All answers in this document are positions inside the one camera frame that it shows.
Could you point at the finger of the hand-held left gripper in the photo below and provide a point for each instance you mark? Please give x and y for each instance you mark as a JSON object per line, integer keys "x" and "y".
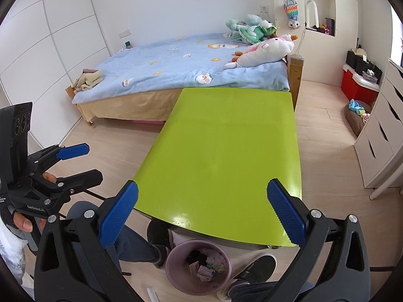
{"x": 83, "y": 178}
{"x": 74, "y": 151}

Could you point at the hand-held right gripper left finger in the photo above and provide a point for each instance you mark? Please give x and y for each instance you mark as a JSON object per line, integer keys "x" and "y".
{"x": 119, "y": 217}

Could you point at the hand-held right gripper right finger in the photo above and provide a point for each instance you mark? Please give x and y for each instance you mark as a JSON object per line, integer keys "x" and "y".
{"x": 286, "y": 217}

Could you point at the pink trash bin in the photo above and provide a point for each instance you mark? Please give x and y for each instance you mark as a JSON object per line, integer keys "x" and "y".
{"x": 176, "y": 258}

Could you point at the person's left forearm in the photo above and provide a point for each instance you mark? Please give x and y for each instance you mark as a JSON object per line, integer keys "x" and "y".
{"x": 11, "y": 253}

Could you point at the person's left hand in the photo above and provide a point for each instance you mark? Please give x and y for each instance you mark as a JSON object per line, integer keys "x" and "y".
{"x": 25, "y": 223}

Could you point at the person's left leg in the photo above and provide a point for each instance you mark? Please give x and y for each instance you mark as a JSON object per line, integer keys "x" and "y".
{"x": 132, "y": 242}

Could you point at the person's leg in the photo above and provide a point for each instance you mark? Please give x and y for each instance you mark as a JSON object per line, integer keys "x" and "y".
{"x": 132, "y": 242}
{"x": 267, "y": 292}

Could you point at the person's left black shoe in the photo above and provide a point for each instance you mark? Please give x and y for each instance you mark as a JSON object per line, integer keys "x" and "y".
{"x": 159, "y": 232}

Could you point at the person's black shoe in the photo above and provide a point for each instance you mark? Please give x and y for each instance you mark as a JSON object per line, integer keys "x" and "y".
{"x": 252, "y": 267}
{"x": 159, "y": 232}

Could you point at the person's right black shoe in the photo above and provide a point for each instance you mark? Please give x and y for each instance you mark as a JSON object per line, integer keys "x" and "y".
{"x": 252, "y": 267}

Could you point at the bed with blue sheet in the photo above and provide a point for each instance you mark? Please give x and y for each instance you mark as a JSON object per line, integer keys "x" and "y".
{"x": 126, "y": 105}

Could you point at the beige folded cloth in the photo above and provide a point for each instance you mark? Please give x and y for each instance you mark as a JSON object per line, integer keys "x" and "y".
{"x": 86, "y": 80}

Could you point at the person's right leg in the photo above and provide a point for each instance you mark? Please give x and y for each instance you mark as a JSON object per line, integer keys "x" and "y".
{"x": 267, "y": 292}

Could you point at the brown pet bed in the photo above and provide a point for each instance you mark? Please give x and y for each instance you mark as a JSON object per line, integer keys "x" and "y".
{"x": 355, "y": 121}

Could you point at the white drawer cabinet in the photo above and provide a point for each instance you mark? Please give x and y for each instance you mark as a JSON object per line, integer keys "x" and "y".
{"x": 377, "y": 138}

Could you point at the blue soft toy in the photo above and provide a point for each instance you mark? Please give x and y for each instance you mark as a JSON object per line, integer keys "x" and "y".
{"x": 357, "y": 106}

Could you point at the light blue printed blanket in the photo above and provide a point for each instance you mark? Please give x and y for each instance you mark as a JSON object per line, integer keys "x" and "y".
{"x": 173, "y": 63}

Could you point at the red storage box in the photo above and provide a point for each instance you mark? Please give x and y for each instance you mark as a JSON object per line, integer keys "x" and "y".
{"x": 355, "y": 89}

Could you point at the white unicorn plush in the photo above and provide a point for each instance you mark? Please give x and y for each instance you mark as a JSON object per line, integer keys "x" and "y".
{"x": 267, "y": 50}

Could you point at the black bag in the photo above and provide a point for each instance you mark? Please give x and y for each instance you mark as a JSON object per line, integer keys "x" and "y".
{"x": 362, "y": 66}

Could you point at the cream hat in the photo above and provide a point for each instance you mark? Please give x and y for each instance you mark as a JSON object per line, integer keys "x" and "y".
{"x": 359, "y": 52}

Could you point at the green plush toy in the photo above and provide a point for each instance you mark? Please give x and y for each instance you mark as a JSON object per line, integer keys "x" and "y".
{"x": 252, "y": 34}

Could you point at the small hanging plush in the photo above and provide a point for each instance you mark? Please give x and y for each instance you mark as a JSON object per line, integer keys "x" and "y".
{"x": 294, "y": 24}

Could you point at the mint plush toy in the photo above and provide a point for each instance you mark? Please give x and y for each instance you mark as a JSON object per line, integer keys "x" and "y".
{"x": 234, "y": 26}

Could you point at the pale blue plush toy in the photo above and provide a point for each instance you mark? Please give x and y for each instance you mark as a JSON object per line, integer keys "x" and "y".
{"x": 256, "y": 20}

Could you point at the white arch lamp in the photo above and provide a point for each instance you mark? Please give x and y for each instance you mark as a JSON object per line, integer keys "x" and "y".
{"x": 306, "y": 15}

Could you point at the white wall socket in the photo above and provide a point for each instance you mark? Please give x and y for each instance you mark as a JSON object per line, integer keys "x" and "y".
{"x": 264, "y": 8}
{"x": 124, "y": 33}

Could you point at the white wall shelf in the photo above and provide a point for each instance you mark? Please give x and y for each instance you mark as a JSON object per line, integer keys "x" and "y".
{"x": 333, "y": 6}

